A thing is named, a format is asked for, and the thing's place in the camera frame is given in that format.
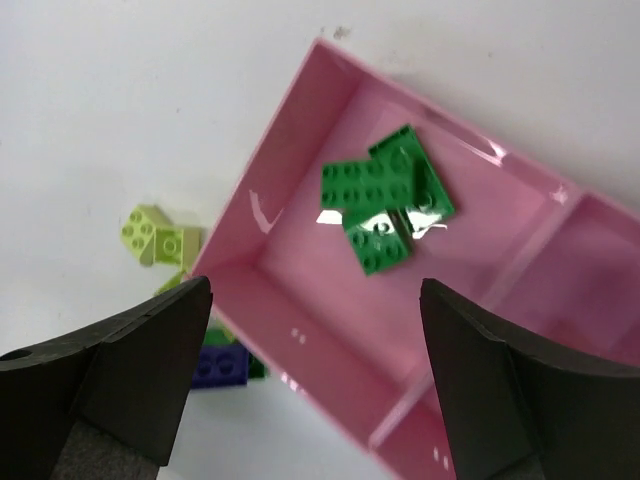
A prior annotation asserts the green 2x4 lego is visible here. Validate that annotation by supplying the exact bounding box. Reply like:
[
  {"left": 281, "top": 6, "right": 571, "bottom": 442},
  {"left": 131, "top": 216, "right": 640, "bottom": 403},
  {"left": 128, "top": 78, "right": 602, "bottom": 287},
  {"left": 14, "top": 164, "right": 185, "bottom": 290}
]
[{"left": 320, "top": 160, "right": 414, "bottom": 210}]

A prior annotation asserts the dark blue lego brick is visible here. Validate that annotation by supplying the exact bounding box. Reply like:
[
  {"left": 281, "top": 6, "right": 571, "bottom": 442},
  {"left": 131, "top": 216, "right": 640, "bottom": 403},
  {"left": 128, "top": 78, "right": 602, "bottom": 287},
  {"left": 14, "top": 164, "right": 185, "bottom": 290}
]
[{"left": 191, "top": 343, "right": 249, "bottom": 389}]

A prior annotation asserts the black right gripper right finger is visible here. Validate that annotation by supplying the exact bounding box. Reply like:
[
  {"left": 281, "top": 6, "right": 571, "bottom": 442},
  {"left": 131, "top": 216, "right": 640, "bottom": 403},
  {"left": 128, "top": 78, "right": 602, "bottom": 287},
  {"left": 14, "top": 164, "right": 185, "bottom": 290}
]
[{"left": 420, "top": 279, "right": 639, "bottom": 479}]

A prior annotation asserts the large pink container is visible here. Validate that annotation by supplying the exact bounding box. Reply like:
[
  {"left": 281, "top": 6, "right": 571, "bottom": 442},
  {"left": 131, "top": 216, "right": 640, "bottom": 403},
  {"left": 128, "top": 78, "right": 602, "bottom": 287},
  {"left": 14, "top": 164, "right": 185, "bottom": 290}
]
[{"left": 194, "top": 40, "right": 581, "bottom": 452}]

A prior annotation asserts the small pink container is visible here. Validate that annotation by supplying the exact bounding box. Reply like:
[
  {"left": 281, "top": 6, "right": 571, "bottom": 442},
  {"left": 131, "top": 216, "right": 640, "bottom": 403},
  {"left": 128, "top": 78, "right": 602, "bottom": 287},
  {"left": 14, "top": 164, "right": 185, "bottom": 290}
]
[{"left": 377, "top": 195, "right": 639, "bottom": 479}]

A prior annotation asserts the green sloped lego piece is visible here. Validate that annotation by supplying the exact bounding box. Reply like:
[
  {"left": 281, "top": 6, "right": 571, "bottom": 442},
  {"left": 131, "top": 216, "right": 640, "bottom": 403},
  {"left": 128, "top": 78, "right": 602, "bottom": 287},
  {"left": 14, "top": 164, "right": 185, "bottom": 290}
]
[{"left": 368, "top": 124, "right": 456, "bottom": 240}]

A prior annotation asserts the green stepped lego assembly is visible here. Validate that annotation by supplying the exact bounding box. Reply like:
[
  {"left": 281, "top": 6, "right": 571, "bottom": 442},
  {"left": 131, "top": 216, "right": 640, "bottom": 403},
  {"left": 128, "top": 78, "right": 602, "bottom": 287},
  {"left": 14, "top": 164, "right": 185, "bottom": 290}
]
[{"left": 342, "top": 210, "right": 413, "bottom": 276}]

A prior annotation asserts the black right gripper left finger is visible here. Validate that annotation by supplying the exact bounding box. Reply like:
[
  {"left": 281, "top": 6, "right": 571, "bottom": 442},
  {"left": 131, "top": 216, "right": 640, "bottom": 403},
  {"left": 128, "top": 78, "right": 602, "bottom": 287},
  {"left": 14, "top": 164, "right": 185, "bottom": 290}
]
[{"left": 1, "top": 277, "right": 213, "bottom": 468}]

